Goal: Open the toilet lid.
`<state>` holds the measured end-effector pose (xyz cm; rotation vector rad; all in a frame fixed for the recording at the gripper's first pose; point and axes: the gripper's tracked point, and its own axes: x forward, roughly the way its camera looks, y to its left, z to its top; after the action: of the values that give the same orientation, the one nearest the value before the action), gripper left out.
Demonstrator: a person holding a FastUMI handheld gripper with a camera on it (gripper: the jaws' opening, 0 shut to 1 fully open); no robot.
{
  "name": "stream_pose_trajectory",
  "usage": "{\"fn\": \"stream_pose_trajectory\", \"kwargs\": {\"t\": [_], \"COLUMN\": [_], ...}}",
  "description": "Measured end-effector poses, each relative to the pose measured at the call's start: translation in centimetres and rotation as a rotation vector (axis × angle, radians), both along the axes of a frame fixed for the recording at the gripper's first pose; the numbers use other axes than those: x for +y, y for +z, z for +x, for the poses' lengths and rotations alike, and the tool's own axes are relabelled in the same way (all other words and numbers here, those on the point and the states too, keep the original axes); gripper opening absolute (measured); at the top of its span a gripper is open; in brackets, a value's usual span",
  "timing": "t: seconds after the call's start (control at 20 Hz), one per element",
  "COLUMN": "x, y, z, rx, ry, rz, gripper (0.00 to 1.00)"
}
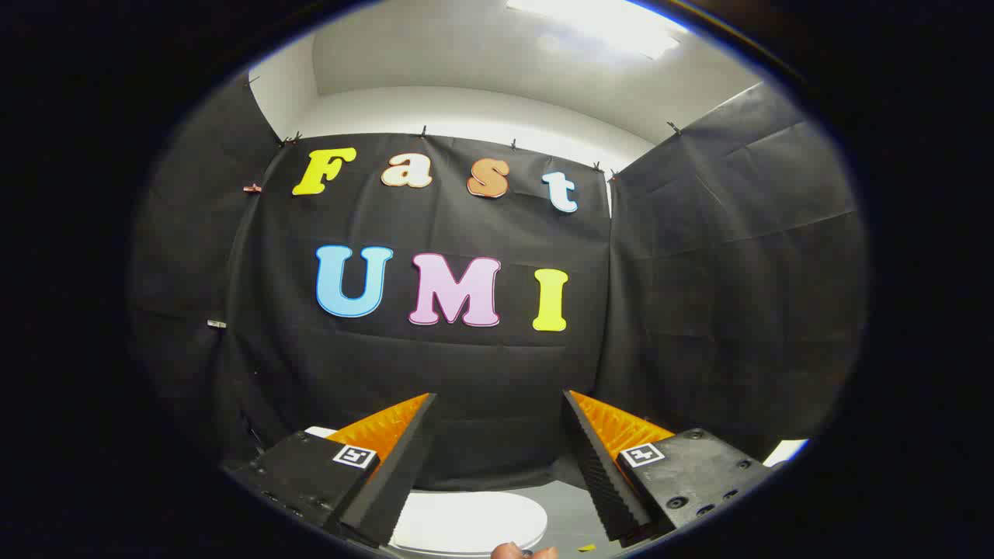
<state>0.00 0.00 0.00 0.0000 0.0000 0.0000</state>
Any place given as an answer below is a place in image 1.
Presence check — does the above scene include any black backdrop cloth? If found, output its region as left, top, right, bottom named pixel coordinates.
left=128, top=74, right=869, bottom=498

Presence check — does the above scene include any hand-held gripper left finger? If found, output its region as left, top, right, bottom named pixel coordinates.
left=221, top=392, right=438, bottom=548

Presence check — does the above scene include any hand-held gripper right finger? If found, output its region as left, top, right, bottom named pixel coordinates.
left=562, top=390, right=777, bottom=544

